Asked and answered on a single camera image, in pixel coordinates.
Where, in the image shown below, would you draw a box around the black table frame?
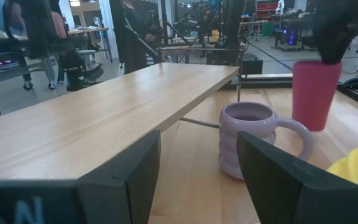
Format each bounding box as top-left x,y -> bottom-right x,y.
222,73 -> 358,113

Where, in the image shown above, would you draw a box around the pink plastic tumbler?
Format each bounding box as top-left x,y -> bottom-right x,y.
291,60 -> 344,133

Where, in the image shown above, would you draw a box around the wheeled equipment cart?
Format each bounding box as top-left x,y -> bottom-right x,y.
0,37 -> 58,91

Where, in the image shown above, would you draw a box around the lilac ribbed mug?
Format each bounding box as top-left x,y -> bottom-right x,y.
218,101 -> 314,180

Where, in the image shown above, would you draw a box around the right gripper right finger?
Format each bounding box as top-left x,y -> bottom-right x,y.
236,131 -> 358,224

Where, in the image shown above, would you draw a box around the computer tower, blue lights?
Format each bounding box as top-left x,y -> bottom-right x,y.
279,26 -> 303,51

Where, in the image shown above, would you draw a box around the red storage bins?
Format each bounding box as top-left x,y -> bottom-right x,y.
255,1 -> 280,22

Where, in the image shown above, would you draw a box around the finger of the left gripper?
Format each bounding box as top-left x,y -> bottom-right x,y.
337,29 -> 358,65
317,30 -> 338,65

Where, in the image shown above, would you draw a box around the wooden shelf, black metal legs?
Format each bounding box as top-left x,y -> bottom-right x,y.
0,62 -> 245,182

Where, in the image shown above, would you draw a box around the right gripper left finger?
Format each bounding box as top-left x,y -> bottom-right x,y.
0,130 -> 162,224

